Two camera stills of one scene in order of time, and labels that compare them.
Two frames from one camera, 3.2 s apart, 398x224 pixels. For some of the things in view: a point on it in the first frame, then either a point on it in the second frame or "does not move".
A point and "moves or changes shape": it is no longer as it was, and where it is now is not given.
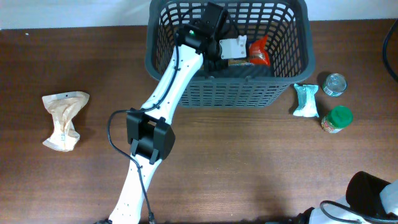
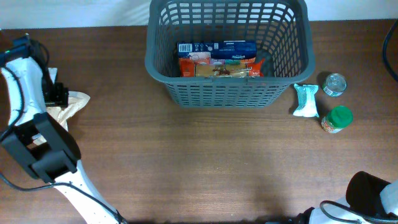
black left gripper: [218, 63] -> [61, 95]
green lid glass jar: [338, 117] does not move
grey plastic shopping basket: [286, 25] does not move
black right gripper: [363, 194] does not move
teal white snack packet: [306, 106] does not move
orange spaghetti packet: [257, 54] moves or changes shape
